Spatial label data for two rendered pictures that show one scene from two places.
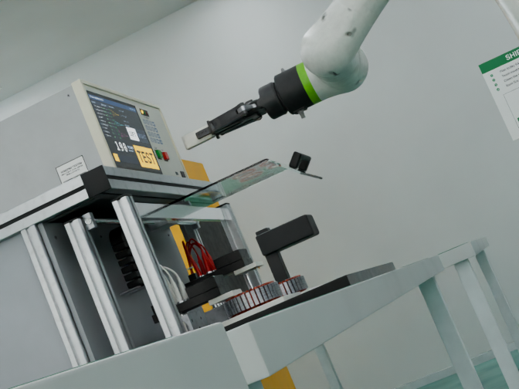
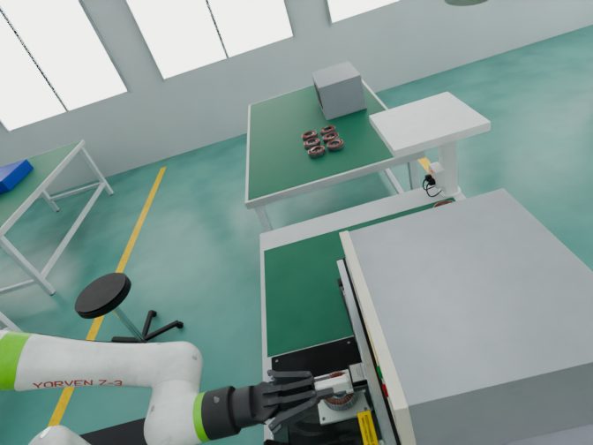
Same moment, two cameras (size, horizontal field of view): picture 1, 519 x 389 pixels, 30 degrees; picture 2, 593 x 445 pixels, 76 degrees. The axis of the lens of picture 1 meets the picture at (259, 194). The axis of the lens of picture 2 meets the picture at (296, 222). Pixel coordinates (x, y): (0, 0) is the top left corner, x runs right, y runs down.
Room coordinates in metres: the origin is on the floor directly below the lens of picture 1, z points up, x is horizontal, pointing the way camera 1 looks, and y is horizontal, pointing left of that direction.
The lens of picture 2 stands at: (2.50, 0.06, 1.89)
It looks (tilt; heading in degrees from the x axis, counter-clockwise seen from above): 35 degrees down; 173
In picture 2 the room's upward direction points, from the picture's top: 20 degrees counter-clockwise
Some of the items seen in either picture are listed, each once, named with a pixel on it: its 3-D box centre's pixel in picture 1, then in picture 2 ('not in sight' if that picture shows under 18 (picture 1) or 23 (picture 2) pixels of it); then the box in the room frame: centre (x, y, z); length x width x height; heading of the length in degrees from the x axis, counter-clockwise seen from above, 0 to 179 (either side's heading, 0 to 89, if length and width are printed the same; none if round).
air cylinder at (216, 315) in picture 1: (223, 318); not in sight; (2.13, 0.18, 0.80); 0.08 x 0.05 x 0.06; 167
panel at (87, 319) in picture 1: (139, 289); not in sight; (2.03, 0.31, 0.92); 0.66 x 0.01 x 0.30; 167
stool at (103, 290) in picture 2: not in sight; (125, 317); (0.44, -0.97, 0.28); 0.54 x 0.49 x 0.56; 77
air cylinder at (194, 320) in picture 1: (187, 329); not in sight; (1.89, 0.23, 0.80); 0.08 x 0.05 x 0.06; 167
